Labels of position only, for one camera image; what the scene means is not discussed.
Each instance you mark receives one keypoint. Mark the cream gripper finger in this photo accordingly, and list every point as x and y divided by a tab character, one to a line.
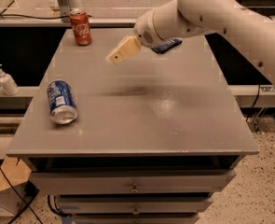
126	48

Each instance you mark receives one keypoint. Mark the red coke can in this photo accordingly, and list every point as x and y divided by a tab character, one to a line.
80	25

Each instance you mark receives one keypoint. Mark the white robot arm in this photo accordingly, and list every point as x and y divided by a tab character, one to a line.
250	33

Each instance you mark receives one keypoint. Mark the blue pepsi can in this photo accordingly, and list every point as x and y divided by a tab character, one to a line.
62	107

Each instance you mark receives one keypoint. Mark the dark blue snack packet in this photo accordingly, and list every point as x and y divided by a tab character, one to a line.
167	46

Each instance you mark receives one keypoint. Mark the grey drawer cabinet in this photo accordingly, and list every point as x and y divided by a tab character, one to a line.
151	113

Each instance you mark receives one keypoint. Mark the white pump soap bottle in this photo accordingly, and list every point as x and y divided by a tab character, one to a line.
8	84

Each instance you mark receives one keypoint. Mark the top grey drawer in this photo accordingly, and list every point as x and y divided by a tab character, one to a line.
93	183

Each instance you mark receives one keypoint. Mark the grey drawer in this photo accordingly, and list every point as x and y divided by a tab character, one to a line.
93	183
134	205
137	219

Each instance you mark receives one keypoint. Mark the middle grey drawer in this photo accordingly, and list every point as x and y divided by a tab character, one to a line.
134	205

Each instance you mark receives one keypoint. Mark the bottom grey drawer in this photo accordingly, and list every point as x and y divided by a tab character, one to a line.
137	219

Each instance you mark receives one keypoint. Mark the cardboard box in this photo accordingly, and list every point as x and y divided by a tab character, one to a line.
12	188

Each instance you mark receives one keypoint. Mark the left metal post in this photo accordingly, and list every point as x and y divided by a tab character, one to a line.
64	10

